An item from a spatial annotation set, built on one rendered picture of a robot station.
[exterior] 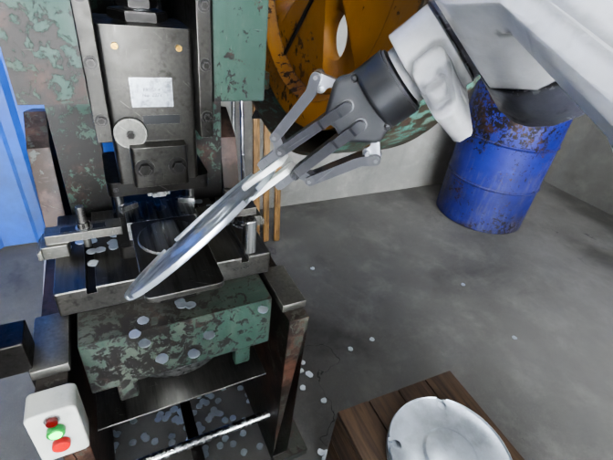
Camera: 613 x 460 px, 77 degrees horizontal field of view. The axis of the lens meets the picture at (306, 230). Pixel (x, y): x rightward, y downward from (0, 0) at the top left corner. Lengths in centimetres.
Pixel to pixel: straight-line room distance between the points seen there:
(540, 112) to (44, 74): 64
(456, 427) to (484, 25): 98
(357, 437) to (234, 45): 90
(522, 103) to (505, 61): 5
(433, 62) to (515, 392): 158
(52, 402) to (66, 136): 57
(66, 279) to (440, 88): 78
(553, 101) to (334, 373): 137
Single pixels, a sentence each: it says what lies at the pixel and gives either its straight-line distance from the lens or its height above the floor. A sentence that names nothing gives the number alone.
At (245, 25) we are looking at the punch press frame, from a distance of 75.
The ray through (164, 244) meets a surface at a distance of 83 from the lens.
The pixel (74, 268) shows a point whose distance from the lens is 94.
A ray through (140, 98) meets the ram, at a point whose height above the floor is 106.
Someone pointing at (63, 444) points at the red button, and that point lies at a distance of 87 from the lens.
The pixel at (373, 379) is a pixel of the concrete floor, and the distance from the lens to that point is 162.
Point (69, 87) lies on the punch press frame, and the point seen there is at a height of 109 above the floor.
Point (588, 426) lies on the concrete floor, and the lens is 191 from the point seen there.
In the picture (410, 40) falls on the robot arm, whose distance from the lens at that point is 41.
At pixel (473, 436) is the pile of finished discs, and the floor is 38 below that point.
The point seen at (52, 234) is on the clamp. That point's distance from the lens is 98.
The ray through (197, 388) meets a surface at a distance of 116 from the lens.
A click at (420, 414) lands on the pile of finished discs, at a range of 112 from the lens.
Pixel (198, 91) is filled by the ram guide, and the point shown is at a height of 107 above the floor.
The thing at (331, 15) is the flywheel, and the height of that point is 121.
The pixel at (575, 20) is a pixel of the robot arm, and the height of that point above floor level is 126.
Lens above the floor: 127
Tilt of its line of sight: 33 degrees down
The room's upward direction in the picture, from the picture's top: 8 degrees clockwise
